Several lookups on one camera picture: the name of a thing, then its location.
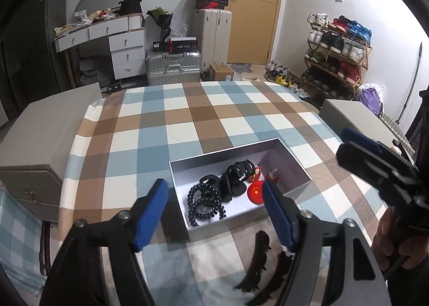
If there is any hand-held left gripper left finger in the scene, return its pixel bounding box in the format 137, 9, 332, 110
39, 178, 170, 306

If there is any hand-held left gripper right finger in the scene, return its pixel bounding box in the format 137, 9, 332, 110
262, 179, 391, 306

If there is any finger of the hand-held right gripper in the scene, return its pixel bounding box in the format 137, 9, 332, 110
341, 127, 389, 156
336, 141, 419, 193

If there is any round red badge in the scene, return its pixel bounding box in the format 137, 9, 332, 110
247, 183, 267, 206

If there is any black spiral hair tie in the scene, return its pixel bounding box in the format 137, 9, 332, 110
187, 183, 228, 228

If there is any long black hair clip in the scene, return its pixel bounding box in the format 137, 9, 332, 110
235, 230, 295, 306

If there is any silver rectangular box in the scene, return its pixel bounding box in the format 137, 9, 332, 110
168, 137, 313, 242

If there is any black hair claw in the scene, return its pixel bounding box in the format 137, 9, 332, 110
220, 159, 257, 203

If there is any black plain hair tie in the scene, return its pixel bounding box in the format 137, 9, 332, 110
199, 174, 223, 189

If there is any person's right hand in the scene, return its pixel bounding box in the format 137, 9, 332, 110
370, 207, 429, 271

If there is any grey storage cabinet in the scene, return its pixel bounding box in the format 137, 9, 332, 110
0, 82, 103, 223
318, 99, 408, 146

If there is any white ribbed rack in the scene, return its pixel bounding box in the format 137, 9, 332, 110
382, 113, 414, 159

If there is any purple bag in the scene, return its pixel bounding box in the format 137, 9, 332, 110
357, 84, 384, 115

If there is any wooden shoe rack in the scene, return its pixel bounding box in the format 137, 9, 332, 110
302, 24, 372, 102

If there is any long dark pole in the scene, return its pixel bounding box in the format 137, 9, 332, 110
397, 43, 423, 124

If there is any shoe rack with shoes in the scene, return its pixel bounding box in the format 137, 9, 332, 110
306, 13, 373, 100

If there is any loose sneakers heap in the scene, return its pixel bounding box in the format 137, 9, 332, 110
265, 61, 310, 97

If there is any checked chair cushion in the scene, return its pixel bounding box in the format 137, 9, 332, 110
0, 189, 47, 295

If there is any silver ribbed suitcase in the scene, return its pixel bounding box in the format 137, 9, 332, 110
145, 51, 202, 86

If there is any brown cardboard box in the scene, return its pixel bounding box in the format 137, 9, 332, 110
209, 64, 234, 82

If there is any wooden door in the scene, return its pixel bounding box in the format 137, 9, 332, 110
221, 0, 286, 65

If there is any grey fabric pile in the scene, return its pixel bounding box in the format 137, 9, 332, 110
79, 54, 113, 87

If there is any white dresser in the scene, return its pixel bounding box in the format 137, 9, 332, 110
54, 14, 146, 80

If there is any red black flat box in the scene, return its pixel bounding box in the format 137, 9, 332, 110
167, 38, 199, 53

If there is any tall cream suitcase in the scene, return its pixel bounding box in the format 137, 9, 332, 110
192, 8, 232, 68

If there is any black wrapped bouquet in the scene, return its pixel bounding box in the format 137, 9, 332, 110
146, 7, 174, 42

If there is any black red shoe box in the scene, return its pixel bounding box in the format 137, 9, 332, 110
196, 0, 230, 10

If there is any grey refrigerator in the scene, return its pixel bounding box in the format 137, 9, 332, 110
43, 0, 72, 89

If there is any dresser clutter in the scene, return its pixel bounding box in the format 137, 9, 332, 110
55, 8, 124, 36

